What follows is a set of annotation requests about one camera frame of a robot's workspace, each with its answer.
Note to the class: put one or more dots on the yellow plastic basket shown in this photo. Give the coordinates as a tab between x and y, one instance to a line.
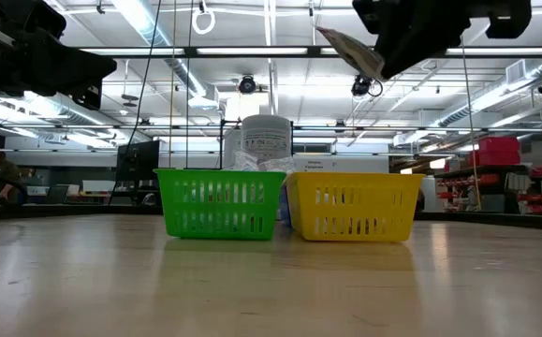
355	209

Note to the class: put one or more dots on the white signboard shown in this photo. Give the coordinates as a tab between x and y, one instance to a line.
373	161

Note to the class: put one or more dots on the white wipes canister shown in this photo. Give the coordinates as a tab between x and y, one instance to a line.
266	136

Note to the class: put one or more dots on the green plastic basket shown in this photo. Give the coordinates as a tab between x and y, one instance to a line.
221	208

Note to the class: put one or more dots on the standing person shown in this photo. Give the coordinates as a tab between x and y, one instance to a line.
423	199

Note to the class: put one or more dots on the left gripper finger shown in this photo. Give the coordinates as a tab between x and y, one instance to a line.
62	53
71	79

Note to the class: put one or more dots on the black overhead mounted camera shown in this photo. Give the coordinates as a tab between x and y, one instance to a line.
247	85
360	86

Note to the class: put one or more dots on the black overhead frame bar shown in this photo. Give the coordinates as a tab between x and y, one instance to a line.
188	51

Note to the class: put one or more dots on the red storage bins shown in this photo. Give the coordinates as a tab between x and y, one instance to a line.
497	150

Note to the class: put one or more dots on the black monitor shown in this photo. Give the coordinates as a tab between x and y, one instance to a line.
137	161

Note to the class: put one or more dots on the black storage shelf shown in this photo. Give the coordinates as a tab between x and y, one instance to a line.
486	169

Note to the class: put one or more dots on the blue plastic basket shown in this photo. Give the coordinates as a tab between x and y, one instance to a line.
285	208

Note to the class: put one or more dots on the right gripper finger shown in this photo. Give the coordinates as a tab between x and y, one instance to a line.
427	39
390	39

